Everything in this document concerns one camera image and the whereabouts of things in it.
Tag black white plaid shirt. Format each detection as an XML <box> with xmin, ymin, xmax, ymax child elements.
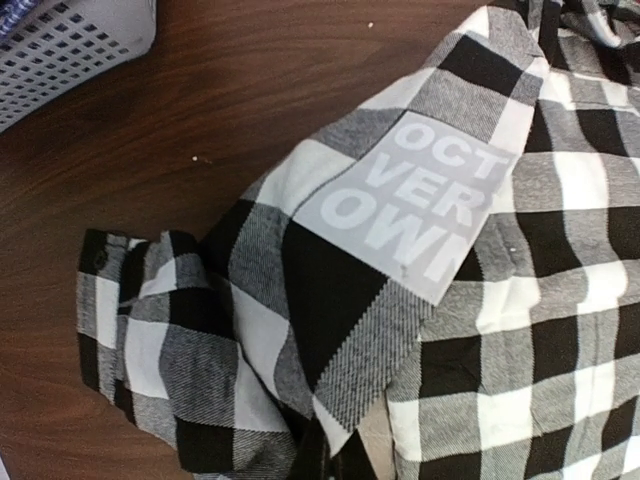
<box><xmin>77</xmin><ymin>1</ymin><xmax>639</xmax><ymax>479</ymax></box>

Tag white plastic mesh basket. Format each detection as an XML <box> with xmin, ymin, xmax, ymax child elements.
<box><xmin>1</xmin><ymin>0</ymin><xmax>157</xmax><ymax>131</ymax></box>

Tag blue patterned shirt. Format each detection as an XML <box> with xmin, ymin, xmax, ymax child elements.
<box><xmin>1</xmin><ymin>1</ymin><xmax>84</xmax><ymax>41</ymax></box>

